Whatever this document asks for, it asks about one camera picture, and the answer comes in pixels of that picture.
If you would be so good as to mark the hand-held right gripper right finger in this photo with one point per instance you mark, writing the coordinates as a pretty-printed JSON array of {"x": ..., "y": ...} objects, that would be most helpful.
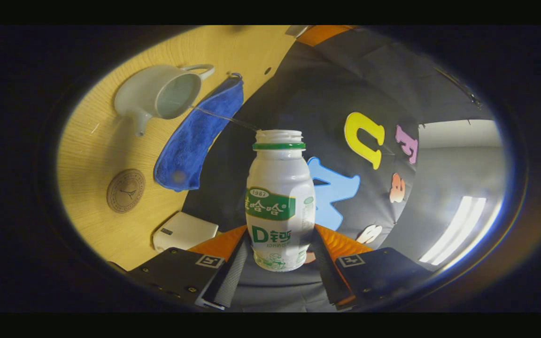
[{"x": 329, "y": 277}]

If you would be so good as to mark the blue towel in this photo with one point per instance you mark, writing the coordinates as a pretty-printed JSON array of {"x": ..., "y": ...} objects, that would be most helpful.
[{"x": 190, "y": 145}]

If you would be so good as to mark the white water bottle green label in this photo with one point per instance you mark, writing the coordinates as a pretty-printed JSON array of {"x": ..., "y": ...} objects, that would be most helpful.
[{"x": 280, "y": 188}]

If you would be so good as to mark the white ceramic teacup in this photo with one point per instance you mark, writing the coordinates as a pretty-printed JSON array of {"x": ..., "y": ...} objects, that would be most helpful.
[{"x": 139, "y": 94}]

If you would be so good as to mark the black backdrop cloth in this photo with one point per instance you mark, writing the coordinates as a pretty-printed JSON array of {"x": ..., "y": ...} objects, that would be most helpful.
[{"x": 298, "y": 94}]

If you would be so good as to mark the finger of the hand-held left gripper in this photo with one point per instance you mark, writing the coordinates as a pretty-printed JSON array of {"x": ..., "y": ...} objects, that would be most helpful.
[{"x": 327, "y": 34}]

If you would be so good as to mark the round brown coaster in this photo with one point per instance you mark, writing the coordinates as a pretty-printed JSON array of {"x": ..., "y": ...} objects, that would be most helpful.
[{"x": 126, "y": 191}]

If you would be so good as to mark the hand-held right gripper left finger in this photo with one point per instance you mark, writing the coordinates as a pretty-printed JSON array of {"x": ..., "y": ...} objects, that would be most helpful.
[{"x": 230, "y": 277}]

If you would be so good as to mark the white toaster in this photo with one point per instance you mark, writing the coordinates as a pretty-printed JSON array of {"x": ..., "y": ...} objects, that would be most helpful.
[{"x": 183, "y": 232}]

